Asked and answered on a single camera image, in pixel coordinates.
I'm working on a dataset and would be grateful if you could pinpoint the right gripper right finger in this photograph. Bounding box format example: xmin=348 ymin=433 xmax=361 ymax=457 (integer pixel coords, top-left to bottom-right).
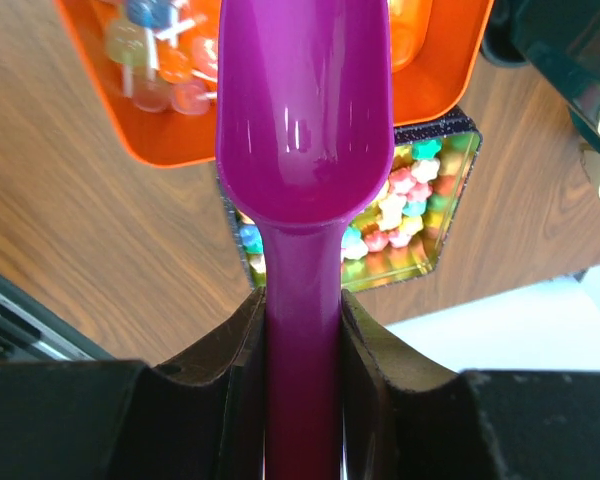
xmin=341 ymin=292 xmax=600 ymax=479

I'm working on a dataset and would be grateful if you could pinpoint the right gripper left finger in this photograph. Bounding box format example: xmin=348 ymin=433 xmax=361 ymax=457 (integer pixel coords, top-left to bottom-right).
xmin=0 ymin=289 xmax=265 ymax=479

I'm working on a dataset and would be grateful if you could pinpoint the star candy tin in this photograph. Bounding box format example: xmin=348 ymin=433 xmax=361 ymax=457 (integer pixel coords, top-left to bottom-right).
xmin=219 ymin=107 xmax=483 ymax=293

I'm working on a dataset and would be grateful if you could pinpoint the purple plastic scoop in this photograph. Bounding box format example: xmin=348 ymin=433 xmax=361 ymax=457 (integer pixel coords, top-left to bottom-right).
xmin=216 ymin=1 xmax=394 ymax=479

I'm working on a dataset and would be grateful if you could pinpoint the orange plastic candy box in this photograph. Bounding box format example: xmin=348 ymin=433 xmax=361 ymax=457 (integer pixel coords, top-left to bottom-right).
xmin=55 ymin=1 xmax=492 ymax=168

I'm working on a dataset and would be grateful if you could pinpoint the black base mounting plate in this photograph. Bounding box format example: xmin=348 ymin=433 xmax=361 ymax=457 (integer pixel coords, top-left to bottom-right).
xmin=0 ymin=274 xmax=113 ymax=362

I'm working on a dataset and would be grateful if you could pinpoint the black serving tray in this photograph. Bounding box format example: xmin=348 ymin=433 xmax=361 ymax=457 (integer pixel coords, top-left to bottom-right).
xmin=480 ymin=0 xmax=529 ymax=69

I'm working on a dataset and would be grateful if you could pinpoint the dark green mug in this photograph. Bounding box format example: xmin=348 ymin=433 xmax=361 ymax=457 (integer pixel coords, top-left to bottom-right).
xmin=510 ymin=0 xmax=600 ymax=153

